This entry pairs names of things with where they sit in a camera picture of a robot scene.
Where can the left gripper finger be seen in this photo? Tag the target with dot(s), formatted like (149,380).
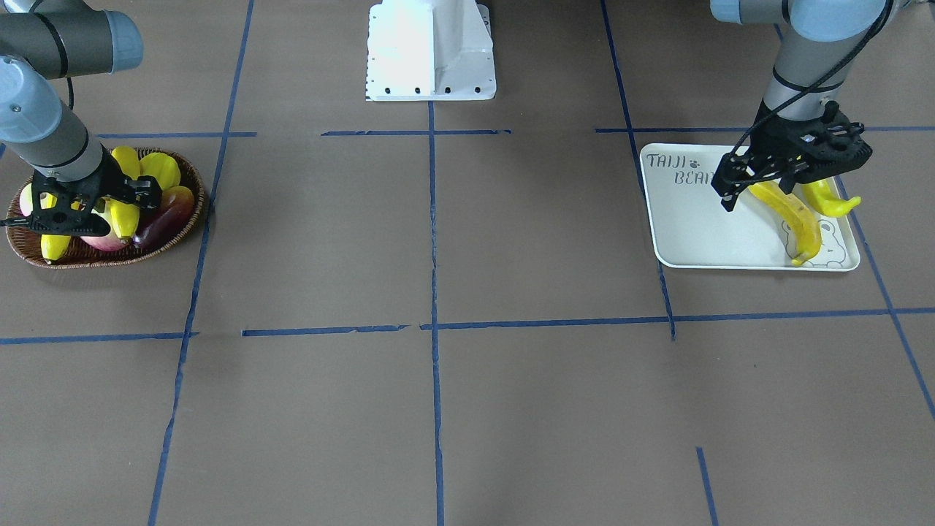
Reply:
(805,171)
(738,171)

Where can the red green mango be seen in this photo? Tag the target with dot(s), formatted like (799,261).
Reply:
(177,207)

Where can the yellow banana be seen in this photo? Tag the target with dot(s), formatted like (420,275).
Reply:
(124,218)
(803,223)
(52,246)
(821,197)

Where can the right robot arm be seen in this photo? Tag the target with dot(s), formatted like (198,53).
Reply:
(46,41)

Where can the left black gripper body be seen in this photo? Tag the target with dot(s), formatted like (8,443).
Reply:
(771,132)

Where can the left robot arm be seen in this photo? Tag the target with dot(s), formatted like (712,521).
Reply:
(816,53)

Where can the brown wicker basket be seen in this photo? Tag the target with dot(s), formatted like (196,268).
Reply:
(26,243)

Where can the white bear print tray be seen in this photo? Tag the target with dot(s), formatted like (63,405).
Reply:
(688,225)

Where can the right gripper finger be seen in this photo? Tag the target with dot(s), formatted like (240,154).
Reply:
(144,192)
(48,191)

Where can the yellow starfruit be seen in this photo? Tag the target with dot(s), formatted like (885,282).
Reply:
(163,167)

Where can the pink white apple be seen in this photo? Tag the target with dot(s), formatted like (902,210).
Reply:
(26,202)

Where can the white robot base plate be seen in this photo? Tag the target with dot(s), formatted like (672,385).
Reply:
(430,51)

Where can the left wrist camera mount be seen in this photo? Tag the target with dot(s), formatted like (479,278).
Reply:
(840,141)

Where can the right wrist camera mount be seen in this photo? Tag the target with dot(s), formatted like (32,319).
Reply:
(60,220)

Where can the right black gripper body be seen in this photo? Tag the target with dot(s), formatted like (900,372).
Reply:
(109,182)

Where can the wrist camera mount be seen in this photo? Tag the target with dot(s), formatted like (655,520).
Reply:
(60,220)
(840,141)

